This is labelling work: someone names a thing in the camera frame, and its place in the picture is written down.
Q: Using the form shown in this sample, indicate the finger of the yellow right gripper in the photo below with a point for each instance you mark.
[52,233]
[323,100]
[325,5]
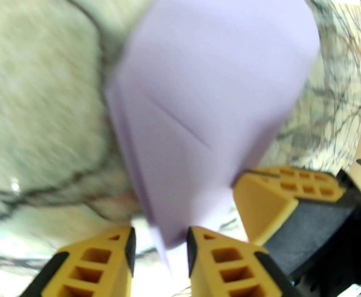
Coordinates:
[270,209]

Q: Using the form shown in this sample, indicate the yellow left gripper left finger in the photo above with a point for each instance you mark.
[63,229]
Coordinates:
[90,268]

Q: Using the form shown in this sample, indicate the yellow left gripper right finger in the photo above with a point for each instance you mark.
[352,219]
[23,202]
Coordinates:
[229,271]

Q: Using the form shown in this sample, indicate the purple paper sheet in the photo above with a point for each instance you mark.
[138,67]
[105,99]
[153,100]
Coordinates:
[205,88]

